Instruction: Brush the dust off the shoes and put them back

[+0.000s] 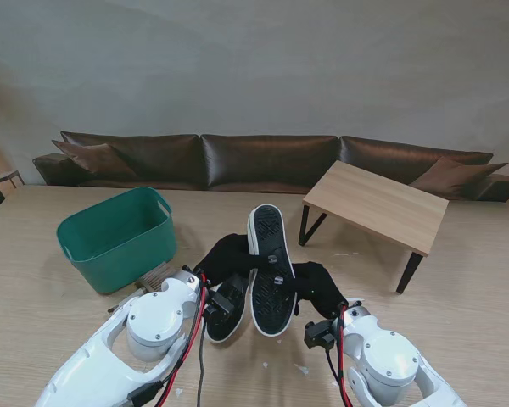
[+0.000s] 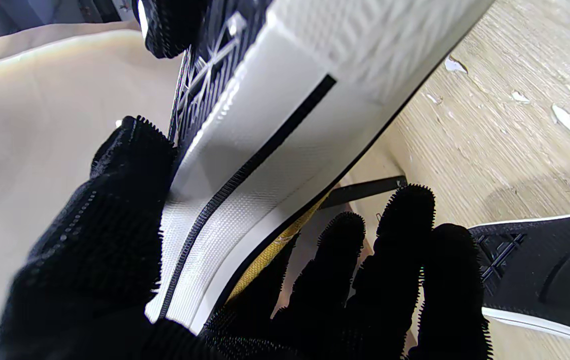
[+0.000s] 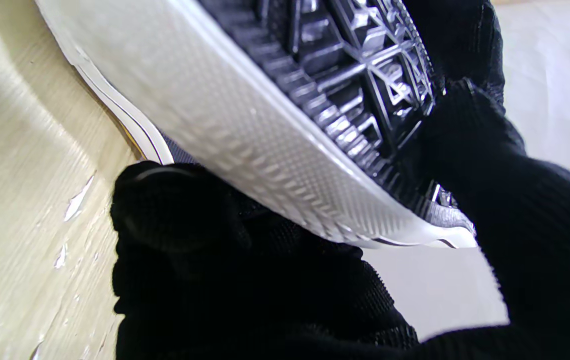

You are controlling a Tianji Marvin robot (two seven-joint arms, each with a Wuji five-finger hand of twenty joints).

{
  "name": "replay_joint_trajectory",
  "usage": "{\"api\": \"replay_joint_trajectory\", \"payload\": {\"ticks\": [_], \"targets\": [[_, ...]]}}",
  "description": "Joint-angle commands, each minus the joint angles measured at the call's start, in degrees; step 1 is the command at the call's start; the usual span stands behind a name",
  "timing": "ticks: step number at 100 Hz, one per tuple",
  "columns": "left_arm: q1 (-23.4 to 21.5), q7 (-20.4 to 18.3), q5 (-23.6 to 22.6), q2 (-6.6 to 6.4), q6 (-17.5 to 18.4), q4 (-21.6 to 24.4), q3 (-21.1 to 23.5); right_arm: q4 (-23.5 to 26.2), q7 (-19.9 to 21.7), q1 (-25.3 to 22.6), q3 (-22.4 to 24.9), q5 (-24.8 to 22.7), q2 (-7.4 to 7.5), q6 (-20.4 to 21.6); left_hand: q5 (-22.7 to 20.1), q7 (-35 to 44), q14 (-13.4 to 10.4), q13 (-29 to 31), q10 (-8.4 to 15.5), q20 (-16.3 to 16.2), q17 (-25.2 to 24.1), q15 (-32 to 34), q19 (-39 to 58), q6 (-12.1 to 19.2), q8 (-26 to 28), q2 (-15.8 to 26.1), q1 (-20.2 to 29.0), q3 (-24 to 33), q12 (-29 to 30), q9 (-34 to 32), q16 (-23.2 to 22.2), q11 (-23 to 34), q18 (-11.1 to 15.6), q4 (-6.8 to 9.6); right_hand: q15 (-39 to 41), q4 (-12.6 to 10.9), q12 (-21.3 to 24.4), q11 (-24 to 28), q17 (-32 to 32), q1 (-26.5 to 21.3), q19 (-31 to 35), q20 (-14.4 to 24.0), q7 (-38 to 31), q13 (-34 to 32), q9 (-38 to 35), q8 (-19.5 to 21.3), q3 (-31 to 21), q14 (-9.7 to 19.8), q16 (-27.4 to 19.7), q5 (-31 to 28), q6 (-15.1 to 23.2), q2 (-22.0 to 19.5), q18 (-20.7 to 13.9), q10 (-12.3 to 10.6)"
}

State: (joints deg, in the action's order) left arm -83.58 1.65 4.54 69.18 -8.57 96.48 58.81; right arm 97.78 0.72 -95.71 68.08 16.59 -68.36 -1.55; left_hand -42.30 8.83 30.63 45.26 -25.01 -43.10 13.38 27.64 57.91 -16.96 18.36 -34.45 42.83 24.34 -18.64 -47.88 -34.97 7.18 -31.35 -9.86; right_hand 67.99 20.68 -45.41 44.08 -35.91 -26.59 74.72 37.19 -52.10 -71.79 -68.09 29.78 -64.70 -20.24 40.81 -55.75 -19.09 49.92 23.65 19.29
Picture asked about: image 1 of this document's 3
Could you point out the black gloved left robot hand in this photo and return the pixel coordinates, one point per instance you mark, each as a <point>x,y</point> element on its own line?
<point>225,258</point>

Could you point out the yellow canvas sneaker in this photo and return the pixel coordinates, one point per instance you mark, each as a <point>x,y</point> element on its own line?
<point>271,309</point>
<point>233,313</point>

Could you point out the brown leather sofa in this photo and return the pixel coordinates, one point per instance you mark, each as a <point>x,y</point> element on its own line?
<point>258,161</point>

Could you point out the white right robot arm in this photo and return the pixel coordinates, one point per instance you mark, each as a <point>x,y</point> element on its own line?
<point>386,360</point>

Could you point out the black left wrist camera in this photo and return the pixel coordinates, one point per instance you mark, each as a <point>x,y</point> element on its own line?
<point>219,305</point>

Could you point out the small wooden side table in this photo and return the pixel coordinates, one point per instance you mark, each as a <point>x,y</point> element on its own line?
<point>6,174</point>

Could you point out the long white paper scrap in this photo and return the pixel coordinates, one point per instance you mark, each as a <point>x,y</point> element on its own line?
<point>356,302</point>

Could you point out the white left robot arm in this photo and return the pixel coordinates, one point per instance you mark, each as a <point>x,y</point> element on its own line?
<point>144,330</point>

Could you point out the brown sofa cushion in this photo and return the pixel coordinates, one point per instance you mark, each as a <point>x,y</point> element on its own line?
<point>458,178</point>
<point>93,159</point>

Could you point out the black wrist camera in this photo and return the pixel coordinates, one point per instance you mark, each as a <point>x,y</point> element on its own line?
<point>320,334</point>
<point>219,305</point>

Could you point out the small wooden stand black legs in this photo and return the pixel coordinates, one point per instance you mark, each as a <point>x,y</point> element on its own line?
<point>373,203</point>

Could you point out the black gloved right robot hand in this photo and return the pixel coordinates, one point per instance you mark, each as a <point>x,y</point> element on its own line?
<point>320,288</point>

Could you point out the green plastic basket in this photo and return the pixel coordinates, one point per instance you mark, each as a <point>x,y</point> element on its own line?
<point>110,224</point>

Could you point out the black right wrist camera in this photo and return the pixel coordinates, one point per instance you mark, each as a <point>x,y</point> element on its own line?
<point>320,334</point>

